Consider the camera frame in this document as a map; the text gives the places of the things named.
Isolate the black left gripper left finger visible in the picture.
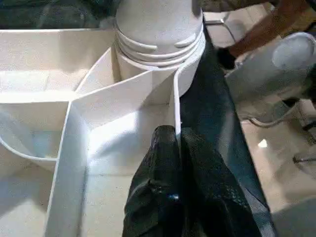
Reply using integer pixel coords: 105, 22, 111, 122
121, 125, 183, 237

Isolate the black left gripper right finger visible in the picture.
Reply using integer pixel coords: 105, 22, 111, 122
180, 127, 263, 237

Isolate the white plastic table leg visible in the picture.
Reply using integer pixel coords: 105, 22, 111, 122
114, 0, 206, 68

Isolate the black work mat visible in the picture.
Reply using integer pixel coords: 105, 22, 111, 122
0, 0, 278, 237

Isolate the white plastic table top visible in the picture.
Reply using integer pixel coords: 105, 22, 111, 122
0, 27, 207, 237

